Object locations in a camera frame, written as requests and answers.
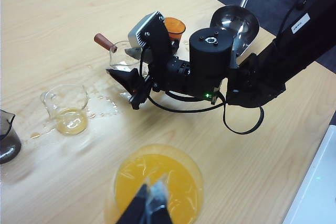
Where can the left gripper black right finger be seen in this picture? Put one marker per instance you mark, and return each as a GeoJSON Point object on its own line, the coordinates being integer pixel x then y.
{"type": "Point", "coordinates": [158, 208]}

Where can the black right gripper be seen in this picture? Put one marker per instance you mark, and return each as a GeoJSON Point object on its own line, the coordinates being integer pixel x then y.
{"type": "Point", "coordinates": [173, 74]}

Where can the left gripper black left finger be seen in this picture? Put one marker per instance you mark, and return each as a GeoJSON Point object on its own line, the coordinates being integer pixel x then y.
{"type": "Point", "coordinates": [134, 208]}

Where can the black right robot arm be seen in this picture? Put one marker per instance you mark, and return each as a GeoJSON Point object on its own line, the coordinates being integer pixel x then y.
{"type": "Point", "coordinates": [288, 56]}

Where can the wine glass with orange juice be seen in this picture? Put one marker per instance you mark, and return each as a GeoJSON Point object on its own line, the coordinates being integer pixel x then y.
{"type": "Point", "coordinates": [157, 163]}

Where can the clear glass measuring cup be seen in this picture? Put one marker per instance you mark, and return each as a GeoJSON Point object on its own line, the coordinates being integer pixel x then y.
{"type": "Point", "coordinates": [71, 124]}

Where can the amber measuring cup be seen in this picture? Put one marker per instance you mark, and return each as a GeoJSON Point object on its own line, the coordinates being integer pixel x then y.
{"type": "Point", "coordinates": [174, 26]}

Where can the smoky grey measuring cup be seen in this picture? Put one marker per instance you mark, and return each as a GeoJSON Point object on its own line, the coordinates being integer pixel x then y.
{"type": "Point", "coordinates": [9, 145]}

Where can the silver metal scoop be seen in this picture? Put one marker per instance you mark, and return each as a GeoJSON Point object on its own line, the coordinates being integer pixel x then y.
{"type": "Point", "coordinates": [231, 19]}

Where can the white table panel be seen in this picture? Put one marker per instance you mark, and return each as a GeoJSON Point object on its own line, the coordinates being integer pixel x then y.
{"type": "Point", "coordinates": [320, 182]}

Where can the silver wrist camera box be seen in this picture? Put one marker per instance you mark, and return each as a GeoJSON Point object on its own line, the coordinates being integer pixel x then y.
{"type": "Point", "coordinates": [139, 33]}

